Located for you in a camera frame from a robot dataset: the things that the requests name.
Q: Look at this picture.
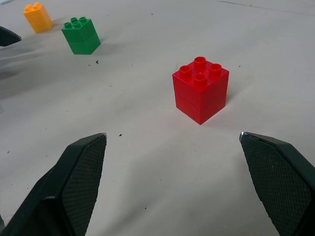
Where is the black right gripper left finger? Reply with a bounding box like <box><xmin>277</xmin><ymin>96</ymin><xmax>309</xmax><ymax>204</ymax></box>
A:
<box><xmin>0</xmin><ymin>133</ymin><xmax>108</xmax><ymax>236</ymax></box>

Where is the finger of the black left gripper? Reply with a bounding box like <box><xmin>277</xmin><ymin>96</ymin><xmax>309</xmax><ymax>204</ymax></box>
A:
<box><xmin>0</xmin><ymin>26</ymin><xmax>22</xmax><ymax>47</ymax></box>

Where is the orange toy brick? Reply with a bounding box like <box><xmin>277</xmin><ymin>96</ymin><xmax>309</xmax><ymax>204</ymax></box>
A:
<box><xmin>23</xmin><ymin>2</ymin><xmax>54</xmax><ymax>34</ymax></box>

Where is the red toy brick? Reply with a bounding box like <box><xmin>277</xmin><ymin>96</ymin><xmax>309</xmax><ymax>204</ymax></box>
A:
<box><xmin>172</xmin><ymin>56</ymin><xmax>230</xmax><ymax>126</ymax></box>

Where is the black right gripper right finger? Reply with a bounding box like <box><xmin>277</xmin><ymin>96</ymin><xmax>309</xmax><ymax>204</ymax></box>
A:
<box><xmin>239</xmin><ymin>131</ymin><xmax>315</xmax><ymax>236</ymax></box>

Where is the green toy brick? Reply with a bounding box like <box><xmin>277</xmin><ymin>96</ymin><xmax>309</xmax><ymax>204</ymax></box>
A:
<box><xmin>61</xmin><ymin>16</ymin><xmax>101</xmax><ymax>55</ymax></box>

